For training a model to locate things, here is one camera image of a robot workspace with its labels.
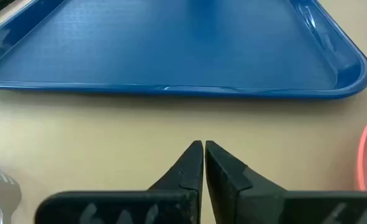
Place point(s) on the blue plastic tray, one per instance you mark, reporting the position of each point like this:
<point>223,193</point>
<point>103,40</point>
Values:
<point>171,46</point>

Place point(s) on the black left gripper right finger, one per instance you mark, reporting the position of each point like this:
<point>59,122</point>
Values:
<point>230,186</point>

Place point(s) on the silver fork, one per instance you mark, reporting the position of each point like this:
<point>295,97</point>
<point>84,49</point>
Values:
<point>6,193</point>

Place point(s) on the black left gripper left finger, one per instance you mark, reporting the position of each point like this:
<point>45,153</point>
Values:
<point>183,174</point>

